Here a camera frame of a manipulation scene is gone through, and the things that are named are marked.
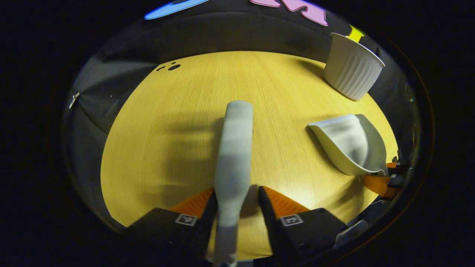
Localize black backdrop cloth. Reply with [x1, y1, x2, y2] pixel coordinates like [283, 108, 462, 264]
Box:
[63, 0, 420, 230]

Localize small white broom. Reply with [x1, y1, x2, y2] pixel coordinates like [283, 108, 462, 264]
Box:
[213, 100, 254, 267]

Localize white dustpan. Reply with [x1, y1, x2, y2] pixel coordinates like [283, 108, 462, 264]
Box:
[307, 114, 387, 176]

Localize white ribbed garbage bin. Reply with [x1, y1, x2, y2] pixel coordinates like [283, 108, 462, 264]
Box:
[323, 32, 386, 101]

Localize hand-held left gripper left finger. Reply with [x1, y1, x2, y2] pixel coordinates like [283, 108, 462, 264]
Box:
[124, 187, 219, 260]

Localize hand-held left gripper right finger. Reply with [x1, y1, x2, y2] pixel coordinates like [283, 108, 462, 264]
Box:
[258, 185, 349, 262]

